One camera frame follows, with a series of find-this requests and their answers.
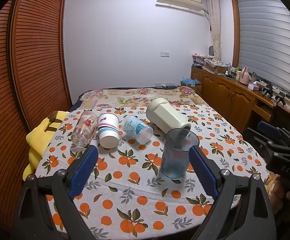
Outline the clear cup with blue label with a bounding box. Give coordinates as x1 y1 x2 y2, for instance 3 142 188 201
123 116 154 145

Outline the white striped paper cup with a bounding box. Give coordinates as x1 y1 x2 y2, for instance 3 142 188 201
97 113 119 148

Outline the clear glass with red print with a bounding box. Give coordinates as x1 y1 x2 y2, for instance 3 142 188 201
71 111 98 148

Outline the white wall switch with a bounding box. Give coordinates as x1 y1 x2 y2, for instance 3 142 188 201
160 51 170 57

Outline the orange fruit print tablecloth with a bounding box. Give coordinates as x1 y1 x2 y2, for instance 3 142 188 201
34 104 271 240

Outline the grey window blind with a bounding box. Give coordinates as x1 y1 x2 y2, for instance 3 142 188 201
237 0 290 93

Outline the cream ceramic mug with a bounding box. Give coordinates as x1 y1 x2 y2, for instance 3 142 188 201
146 98 191 134

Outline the brown louvered wardrobe door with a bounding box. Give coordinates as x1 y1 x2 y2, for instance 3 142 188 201
0 0 72 230

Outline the wooden sideboard cabinet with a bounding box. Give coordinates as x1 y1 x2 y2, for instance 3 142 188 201
191 67 290 132

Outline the blue plastic bag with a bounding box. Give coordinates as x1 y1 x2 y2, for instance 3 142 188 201
181 77 200 87

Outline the floral bed cover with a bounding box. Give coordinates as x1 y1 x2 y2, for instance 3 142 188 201
70 86 207 112

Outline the blue translucent plastic cup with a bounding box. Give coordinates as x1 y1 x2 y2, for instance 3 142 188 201
161 128 200 179

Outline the pink kettle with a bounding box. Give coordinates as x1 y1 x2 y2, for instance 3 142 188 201
239 67 250 85

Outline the cream curtain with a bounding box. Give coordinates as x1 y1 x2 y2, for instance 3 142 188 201
206 0 221 61

